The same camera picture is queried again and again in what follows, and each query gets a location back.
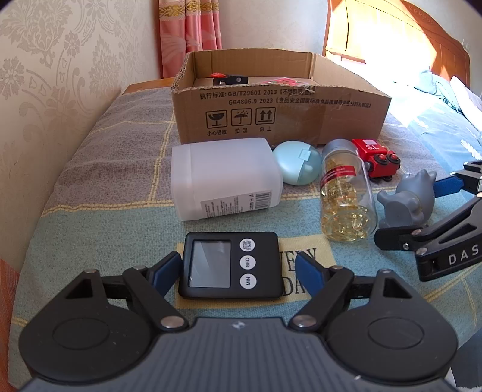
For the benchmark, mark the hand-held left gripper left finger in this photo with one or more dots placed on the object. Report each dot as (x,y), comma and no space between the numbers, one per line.
(165,273)

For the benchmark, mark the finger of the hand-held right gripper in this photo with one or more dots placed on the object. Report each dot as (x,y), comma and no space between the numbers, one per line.
(399,237)
(448,186)

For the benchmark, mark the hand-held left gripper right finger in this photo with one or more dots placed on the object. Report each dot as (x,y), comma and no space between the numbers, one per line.
(310,271)

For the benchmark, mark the grey toy figure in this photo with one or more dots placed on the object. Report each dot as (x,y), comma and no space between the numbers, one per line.
(405,205)

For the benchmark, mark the black digital timer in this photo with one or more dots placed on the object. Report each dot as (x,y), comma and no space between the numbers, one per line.
(211,264)

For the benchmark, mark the brown cardboard box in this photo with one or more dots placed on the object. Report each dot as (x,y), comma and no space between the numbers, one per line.
(301,117)

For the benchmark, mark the black toy train red wheels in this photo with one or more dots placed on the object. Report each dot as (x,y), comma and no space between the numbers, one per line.
(235,79)

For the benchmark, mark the blue floral bedsheet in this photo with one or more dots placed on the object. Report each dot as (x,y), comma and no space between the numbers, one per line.
(444,124)

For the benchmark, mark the clear bottle of yellow capsules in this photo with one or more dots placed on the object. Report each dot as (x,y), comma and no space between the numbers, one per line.
(344,199)

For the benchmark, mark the red toy train car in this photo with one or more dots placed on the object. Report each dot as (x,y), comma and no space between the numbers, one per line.
(372,150)

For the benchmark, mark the white pillow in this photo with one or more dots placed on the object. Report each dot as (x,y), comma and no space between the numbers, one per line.
(469,96)

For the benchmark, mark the plaid blanket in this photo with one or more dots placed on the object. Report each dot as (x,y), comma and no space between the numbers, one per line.
(113,188)

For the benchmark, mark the blue pillow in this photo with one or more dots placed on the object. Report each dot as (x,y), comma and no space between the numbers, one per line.
(433,83)

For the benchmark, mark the teal round case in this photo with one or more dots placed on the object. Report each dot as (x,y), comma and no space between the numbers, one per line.
(295,162)

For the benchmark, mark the white plastic bottle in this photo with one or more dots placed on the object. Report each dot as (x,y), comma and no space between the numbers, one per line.
(222,177)

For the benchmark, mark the wooden bed headboard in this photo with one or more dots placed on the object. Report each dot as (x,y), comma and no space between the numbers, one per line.
(433,34)

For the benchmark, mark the pink gold-trimmed curtain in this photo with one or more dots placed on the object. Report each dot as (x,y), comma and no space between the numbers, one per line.
(5,286)
(188,34)

